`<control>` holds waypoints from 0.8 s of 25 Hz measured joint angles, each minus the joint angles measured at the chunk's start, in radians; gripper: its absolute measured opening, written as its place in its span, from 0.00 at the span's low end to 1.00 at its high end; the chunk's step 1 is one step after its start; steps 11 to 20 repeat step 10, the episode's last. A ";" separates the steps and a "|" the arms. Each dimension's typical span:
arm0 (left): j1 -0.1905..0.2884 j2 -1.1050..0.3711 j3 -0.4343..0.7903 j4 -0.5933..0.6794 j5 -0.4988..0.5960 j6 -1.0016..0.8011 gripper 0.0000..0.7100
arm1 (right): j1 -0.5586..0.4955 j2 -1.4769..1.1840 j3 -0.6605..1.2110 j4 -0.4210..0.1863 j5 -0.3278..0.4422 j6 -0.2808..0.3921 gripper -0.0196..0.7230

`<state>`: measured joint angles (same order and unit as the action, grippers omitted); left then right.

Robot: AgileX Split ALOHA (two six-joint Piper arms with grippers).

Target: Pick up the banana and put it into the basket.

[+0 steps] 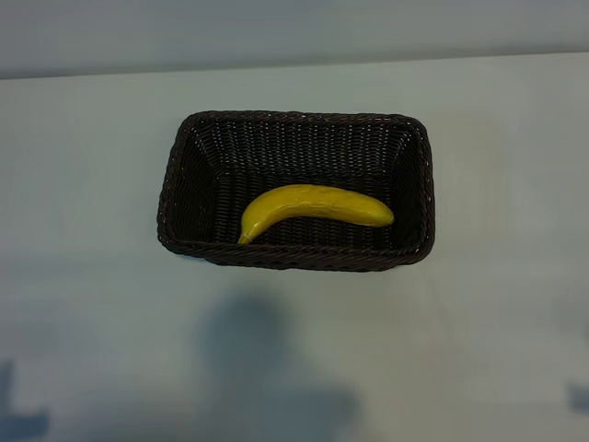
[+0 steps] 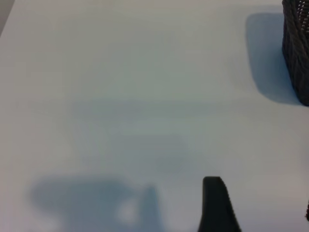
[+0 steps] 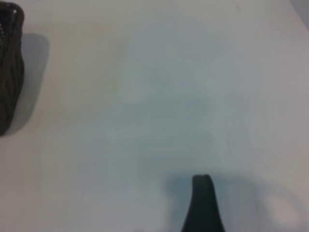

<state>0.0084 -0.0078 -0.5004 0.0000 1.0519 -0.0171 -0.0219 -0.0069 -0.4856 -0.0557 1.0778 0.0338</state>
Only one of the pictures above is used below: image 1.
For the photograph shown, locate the dark brown woven basket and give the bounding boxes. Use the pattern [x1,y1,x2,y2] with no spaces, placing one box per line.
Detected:
[155,109,437,273]

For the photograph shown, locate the yellow banana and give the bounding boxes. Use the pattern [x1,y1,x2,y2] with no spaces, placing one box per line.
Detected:
[237,183,396,245]

